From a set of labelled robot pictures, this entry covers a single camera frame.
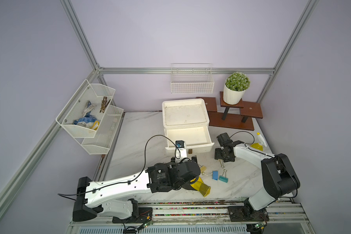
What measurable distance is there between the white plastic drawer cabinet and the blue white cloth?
357 millimetres

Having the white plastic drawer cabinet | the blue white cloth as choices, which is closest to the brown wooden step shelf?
the white plastic drawer cabinet

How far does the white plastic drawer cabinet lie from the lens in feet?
2.66

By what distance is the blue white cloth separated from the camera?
28.0 inches
